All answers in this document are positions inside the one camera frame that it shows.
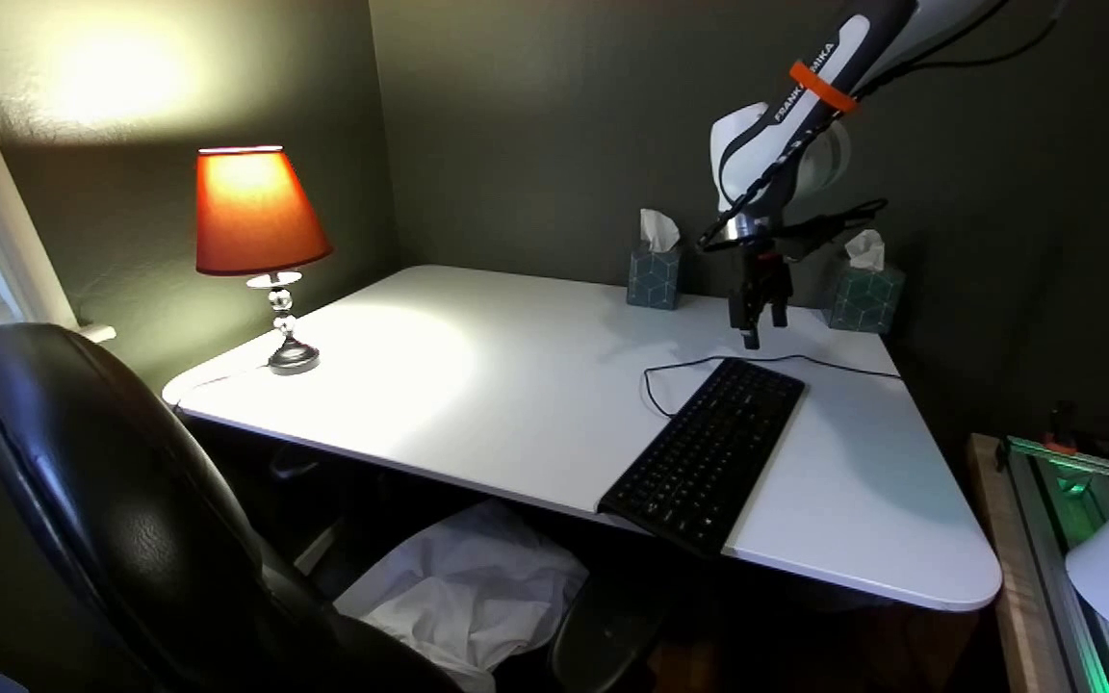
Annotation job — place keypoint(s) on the grey tissue box with tissue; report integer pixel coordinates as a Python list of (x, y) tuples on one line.
[(656, 268), (862, 294)]

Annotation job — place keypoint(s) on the black computer keyboard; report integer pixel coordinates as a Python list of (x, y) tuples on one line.
[(711, 453)]

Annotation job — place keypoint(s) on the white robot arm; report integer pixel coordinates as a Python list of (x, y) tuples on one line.
[(770, 141)]

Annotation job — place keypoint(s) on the orange band on arm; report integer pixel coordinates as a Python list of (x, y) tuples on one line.
[(825, 85)]

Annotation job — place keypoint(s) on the black office chair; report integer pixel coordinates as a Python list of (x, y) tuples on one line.
[(104, 513)]

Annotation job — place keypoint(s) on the orange shade table lamp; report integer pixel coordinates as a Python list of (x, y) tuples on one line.
[(254, 212)]

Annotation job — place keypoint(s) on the white crumpled plastic bag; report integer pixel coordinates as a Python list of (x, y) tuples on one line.
[(465, 595)]

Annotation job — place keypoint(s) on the metal rail with green light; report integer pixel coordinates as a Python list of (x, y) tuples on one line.
[(1061, 541)]

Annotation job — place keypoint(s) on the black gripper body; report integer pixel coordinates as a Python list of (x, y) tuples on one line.
[(755, 271)]

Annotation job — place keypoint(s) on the wooden board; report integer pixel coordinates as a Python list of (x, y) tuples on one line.
[(999, 550)]

